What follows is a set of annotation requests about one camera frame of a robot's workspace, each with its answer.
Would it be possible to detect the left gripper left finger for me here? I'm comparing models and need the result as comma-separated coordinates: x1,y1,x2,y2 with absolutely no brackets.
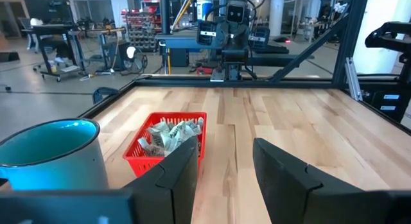
123,135,200,224

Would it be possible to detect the white stevia packet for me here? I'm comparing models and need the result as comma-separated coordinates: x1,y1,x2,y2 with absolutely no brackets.
146,121,171,138
137,137,154,154
189,117,205,135
168,120,193,144
150,135,180,157

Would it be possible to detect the black rolling desk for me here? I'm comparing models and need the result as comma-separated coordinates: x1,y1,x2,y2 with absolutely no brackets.
19,17,87,83

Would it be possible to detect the white plastic container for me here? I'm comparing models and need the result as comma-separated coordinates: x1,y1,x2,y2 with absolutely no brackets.
196,0,214,21

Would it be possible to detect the blue metal workbench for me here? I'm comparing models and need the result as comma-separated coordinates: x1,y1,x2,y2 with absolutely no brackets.
155,33,225,68

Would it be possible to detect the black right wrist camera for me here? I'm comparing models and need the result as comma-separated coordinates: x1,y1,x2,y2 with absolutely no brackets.
224,0,249,26

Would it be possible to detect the black control box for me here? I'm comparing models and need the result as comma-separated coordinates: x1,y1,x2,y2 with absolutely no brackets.
359,82,411,123

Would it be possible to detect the black aluminium rig frame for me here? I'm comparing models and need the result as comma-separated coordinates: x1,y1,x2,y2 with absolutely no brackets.
78,0,411,137

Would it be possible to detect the red plastic basket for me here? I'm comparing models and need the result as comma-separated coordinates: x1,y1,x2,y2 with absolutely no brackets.
122,111,208,178

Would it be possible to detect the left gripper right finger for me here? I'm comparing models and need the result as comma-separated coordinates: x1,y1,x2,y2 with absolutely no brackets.
252,137,365,224

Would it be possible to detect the silver aluminium bracket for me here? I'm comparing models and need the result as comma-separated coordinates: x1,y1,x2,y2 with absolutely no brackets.
344,56,364,102

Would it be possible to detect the dark blue steel post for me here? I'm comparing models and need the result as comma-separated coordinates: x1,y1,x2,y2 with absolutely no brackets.
159,0,171,36

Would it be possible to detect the black equipment mount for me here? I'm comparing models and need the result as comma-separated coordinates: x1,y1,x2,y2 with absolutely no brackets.
364,21,411,84

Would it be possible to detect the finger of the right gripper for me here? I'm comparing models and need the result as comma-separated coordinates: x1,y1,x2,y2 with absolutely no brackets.
236,33,249,51
223,33,238,51

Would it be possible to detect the white building pillar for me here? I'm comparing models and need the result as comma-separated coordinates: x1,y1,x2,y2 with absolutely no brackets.
268,0,286,38

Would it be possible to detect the parts shelf with red bins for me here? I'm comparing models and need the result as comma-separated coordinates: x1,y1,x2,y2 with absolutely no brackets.
121,7,162,52

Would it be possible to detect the black floor fan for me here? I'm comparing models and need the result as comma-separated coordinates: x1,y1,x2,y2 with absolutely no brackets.
119,44,149,76

